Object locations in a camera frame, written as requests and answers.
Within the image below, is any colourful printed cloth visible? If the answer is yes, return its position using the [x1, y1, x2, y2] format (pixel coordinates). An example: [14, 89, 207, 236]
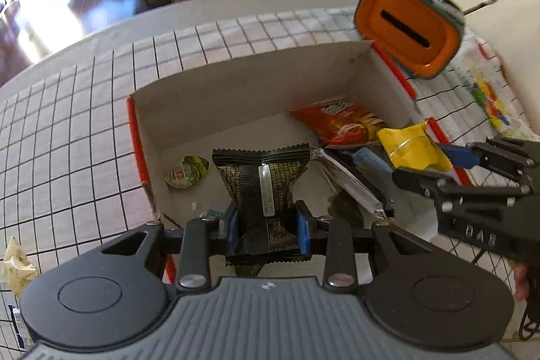
[447, 35, 529, 133]

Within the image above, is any bright yellow snack packet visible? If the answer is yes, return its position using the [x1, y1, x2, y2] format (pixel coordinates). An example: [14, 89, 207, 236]
[376, 120, 454, 172]

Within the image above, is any black cable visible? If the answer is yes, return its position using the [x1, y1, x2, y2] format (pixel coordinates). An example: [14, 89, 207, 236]
[518, 299, 540, 340]

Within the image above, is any red cardboard box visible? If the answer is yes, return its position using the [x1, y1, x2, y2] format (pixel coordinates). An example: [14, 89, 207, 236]
[127, 39, 471, 285]

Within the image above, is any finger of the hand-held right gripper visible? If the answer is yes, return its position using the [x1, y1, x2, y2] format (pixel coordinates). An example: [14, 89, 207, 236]
[440, 136, 540, 180]
[391, 168, 533, 205]

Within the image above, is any thin metal rod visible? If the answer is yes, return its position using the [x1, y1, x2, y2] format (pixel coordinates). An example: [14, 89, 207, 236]
[463, 0, 497, 14]

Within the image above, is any pale yellow snack packet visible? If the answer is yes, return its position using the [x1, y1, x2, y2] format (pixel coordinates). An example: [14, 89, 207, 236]
[0, 236, 39, 296]

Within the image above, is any green round snack packet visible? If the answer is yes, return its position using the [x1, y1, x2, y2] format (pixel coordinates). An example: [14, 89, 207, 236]
[164, 155, 210, 189]

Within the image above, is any orange tissue box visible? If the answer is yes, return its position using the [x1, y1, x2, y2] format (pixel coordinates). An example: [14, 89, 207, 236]
[353, 0, 465, 81]

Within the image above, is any orange red chips packet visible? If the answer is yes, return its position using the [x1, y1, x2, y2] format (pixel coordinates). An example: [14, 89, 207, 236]
[288, 101, 391, 150]

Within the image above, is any silver black long snack packet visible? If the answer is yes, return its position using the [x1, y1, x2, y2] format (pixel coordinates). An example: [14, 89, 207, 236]
[311, 147, 395, 219]

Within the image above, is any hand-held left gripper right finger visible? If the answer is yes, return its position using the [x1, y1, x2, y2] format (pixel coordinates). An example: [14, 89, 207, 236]
[294, 200, 441, 292]

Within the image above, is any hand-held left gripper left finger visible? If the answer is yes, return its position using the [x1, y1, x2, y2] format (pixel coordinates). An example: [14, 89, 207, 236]
[100, 203, 240, 292]

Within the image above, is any checked tablecloth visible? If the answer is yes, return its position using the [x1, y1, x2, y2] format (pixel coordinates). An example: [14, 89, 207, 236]
[0, 5, 540, 360]

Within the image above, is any black gold snack packet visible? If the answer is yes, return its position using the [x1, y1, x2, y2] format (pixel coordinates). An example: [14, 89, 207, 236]
[211, 143, 313, 266]

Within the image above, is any person's right hand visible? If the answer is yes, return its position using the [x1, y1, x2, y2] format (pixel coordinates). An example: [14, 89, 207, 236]
[514, 264, 531, 301]

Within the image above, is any white label snack packet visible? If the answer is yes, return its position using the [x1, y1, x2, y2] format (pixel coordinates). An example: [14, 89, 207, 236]
[7, 304, 32, 347]

